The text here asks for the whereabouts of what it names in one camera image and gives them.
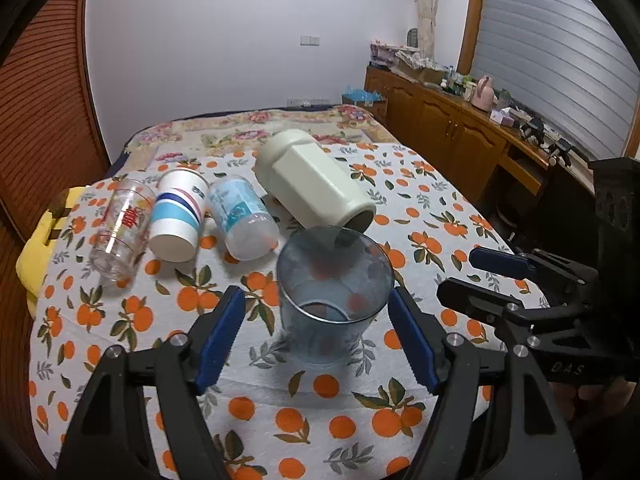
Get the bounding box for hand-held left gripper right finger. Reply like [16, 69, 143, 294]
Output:
[387, 286, 584, 480]

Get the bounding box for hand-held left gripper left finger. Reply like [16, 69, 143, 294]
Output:
[57, 285, 247, 480]

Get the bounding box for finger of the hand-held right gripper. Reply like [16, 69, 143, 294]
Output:
[436, 276, 553, 342]
[468, 246, 601, 292]

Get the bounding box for blue translucent plastic cup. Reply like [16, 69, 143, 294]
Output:
[276, 226, 396, 367]

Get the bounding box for clear plastic cup blue print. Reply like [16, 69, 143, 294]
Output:
[207, 175, 281, 262]

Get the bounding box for white paper cup blue stripes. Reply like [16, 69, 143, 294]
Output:
[149, 168, 211, 263]

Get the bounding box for clear glass cup red print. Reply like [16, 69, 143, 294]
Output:
[89, 178, 159, 282]

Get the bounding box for cream faceted ceramic cup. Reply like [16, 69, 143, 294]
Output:
[254, 129, 378, 235]

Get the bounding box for person's right hand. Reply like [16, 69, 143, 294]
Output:
[550, 379, 640, 443]

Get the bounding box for orange fruit print tablecloth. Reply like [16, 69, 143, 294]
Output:
[27, 140, 551, 480]

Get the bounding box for black desk clamp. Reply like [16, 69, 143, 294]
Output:
[520, 117, 547, 144]
[547, 137, 574, 167]

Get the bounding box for wooden sideboard cabinet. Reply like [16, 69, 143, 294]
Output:
[364, 64, 601, 243]

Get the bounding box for pink kettle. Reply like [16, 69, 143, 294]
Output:
[472, 75, 497, 110]

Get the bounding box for group of small bottles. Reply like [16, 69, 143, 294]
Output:
[440, 66, 477, 102]

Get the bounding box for floral bed blanket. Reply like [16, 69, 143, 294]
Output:
[122, 103, 401, 171]

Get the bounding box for box of blue items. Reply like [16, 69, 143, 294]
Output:
[341, 87, 389, 107]

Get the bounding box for pile of packets and boxes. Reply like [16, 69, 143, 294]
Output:
[369, 39, 447, 84]

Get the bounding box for grey window blinds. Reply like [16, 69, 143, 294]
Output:
[470, 0, 640, 161]

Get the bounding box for beige curtain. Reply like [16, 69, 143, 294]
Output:
[414, 0, 444, 59]

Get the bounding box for wooden louvered door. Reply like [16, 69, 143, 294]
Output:
[0, 0, 112, 243]

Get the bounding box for wooden window frame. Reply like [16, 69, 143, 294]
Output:
[456, 0, 487, 76]

